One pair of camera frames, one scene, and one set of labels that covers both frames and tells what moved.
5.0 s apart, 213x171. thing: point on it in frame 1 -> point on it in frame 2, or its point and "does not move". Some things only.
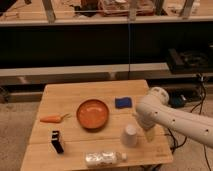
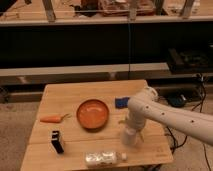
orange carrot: (53, 118) does not move
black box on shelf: (189, 62) does not move
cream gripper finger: (150, 133) -> (142, 136)
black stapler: (56, 142) does not move
